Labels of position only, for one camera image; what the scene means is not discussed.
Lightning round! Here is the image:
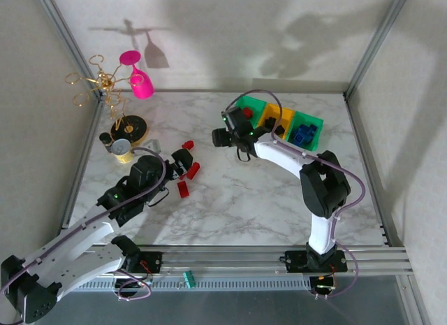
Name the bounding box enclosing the small black bottle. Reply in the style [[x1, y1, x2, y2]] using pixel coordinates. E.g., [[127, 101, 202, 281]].
[[98, 131, 113, 153]]

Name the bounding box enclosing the aluminium base rail beam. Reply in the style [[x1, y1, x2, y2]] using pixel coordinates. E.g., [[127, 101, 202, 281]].
[[122, 244, 416, 277]]

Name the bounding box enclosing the gold wire glass rack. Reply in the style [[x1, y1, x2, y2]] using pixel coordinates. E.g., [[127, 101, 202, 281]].
[[64, 54, 149, 144]]

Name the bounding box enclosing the grey slotted cable duct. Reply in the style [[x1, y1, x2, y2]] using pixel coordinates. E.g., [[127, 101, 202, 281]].
[[75, 275, 314, 293]]

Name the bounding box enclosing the pink wine glass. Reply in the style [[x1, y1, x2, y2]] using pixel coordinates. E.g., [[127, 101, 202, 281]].
[[119, 50, 154, 101]]

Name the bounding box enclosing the black left gripper cable loop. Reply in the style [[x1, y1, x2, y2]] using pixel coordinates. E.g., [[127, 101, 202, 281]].
[[148, 187, 171, 207]]

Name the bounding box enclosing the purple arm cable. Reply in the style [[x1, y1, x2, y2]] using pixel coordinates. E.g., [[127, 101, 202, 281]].
[[226, 89, 367, 301], [0, 147, 167, 325]]

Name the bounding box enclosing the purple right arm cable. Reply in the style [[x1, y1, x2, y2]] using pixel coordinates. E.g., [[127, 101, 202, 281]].
[[226, 89, 367, 301]]

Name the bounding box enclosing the yellow plastic bin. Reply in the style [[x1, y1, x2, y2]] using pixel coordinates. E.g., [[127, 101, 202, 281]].
[[258, 103, 296, 144]]

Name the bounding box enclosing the aluminium frame post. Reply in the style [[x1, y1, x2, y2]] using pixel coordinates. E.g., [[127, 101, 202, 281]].
[[32, 0, 105, 102], [343, 0, 413, 99]]

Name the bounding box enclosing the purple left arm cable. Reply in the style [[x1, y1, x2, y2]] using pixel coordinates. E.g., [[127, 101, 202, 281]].
[[0, 147, 167, 325]]

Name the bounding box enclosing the yellow can with silver lid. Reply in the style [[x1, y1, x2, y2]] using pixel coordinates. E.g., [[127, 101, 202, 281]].
[[110, 138, 136, 164]]

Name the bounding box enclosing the aluminium table side rail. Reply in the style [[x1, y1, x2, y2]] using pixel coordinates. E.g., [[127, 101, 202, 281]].
[[13, 92, 105, 325], [344, 92, 432, 325]]

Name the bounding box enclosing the green terminal connector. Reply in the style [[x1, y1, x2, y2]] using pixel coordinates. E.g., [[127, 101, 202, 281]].
[[182, 269, 196, 290]]

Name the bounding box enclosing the green plastic bin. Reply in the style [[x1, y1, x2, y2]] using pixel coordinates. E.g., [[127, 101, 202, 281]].
[[233, 95, 268, 130], [281, 110, 325, 153]]

